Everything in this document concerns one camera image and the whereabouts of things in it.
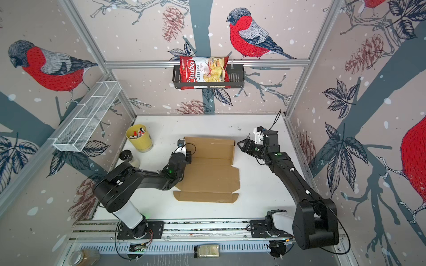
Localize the red cassava chips bag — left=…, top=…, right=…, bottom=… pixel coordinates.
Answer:
left=179, top=56, right=230, bottom=83

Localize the black lidded spice jar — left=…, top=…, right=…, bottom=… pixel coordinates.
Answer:
left=119, top=150, right=140, bottom=168

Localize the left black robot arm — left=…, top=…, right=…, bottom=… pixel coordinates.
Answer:
left=93, top=151, right=191, bottom=230

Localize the black wall basket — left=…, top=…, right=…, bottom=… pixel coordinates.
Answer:
left=172, top=64, right=245, bottom=89

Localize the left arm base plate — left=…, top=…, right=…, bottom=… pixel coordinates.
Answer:
left=116, top=220, right=165, bottom=240

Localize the glass jar lying flat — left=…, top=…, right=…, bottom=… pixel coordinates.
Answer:
left=193, top=244, right=220, bottom=259

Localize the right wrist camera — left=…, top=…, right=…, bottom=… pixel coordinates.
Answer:
left=254, top=126, right=266, bottom=145

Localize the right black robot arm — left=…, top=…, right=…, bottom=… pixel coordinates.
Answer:
left=237, top=127, right=339, bottom=249

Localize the brown cardboard box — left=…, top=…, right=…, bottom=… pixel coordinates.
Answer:
left=173, top=136, right=240, bottom=203

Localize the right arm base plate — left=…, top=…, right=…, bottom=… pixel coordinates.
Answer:
left=246, top=219, right=293, bottom=238

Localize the yellow cup with markers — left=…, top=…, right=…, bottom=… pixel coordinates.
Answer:
left=125, top=124, right=153, bottom=153

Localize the white wire mesh shelf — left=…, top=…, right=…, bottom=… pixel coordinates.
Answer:
left=53, top=81, right=122, bottom=152

